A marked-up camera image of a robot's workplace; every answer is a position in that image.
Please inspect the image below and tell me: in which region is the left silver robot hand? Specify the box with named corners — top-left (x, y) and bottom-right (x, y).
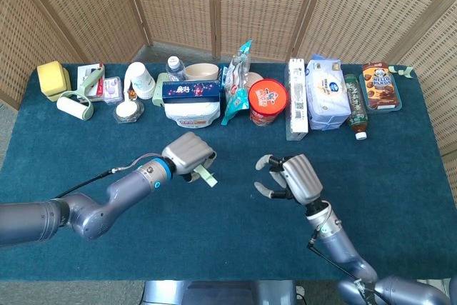
top-left (161, 131), bottom-right (218, 183)

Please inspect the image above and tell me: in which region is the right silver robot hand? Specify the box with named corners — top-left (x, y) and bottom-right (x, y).
top-left (253, 154), bottom-right (324, 206)

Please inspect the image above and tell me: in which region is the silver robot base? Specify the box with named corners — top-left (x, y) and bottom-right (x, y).
top-left (141, 279), bottom-right (297, 305)

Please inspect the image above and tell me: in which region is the white round tub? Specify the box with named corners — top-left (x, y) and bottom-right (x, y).
top-left (164, 101), bottom-right (221, 129)

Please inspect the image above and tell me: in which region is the dark blue long box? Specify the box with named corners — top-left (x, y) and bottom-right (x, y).
top-left (161, 80), bottom-right (221, 105)

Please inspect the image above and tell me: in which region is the pale green holder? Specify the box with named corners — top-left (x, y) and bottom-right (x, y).
top-left (151, 72), bottom-right (171, 107)

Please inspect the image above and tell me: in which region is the teal snack bag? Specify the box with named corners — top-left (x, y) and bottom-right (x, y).
top-left (220, 39), bottom-right (253, 126)

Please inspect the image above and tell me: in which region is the small round glass jar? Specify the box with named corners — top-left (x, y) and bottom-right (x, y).
top-left (113, 99), bottom-right (146, 124)

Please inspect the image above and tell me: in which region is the white long box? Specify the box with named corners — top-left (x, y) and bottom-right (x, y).
top-left (285, 57), bottom-right (309, 141)

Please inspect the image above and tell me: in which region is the beige bowl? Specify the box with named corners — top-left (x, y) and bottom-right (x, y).
top-left (184, 63), bottom-right (219, 82)

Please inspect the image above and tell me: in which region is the clear water bottle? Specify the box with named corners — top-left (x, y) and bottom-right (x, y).
top-left (165, 56), bottom-right (187, 83)

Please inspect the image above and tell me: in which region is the red lidded can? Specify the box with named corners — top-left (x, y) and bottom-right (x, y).
top-left (248, 79), bottom-right (288, 126)

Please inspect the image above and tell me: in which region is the white blue tissue pack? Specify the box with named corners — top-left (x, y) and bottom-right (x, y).
top-left (306, 54), bottom-right (352, 131)

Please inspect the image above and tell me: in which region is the stack of white paper cups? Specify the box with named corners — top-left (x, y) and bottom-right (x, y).
top-left (124, 61), bottom-right (157, 101)

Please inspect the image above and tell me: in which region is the green tea bottle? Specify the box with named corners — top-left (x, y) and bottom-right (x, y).
top-left (343, 74), bottom-right (369, 141)

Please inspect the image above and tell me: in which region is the blue table cloth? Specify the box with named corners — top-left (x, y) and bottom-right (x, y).
top-left (0, 63), bottom-right (457, 281)

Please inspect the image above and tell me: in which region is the clear purple plastic box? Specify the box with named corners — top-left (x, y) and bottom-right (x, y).
top-left (103, 76), bottom-right (124, 106)

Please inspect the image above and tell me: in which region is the beige round container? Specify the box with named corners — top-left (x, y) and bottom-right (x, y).
top-left (244, 71), bottom-right (265, 94)

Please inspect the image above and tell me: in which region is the Hello Panda biscuit box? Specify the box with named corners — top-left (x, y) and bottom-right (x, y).
top-left (362, 61), bottom-right (400, 110)

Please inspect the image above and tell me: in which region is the green lint roller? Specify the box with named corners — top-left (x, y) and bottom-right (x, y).
top-left (56, 65), bottom-right (106, 121)

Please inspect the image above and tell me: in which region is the white and red carton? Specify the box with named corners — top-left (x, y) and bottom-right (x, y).
top-left (76, 63), bottom-right (106, 102)

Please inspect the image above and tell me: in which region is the green paper strip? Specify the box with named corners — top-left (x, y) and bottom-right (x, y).
top-left (388, 65), bottom-right (416, 79)

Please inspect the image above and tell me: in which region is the yellow sponge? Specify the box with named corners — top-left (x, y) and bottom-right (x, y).
top-left (36, 61), bottom-right (67, 96)

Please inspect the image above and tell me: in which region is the woven rattan folding screen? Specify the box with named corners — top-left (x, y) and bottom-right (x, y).
top-left (0, 0), bottom-right (457, 158)

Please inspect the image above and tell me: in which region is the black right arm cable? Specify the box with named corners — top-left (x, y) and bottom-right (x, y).
top-left (306, 229), bottom-right (386, 305)

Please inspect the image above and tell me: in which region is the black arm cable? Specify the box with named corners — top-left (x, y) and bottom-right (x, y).
top-left (306, 229), bottom-right (386, 305)
top-left (53, 154), bottom-right (165, 201)

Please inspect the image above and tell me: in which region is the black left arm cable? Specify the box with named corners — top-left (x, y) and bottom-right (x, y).
top-left (53, 154), bottom-right (165, 201)

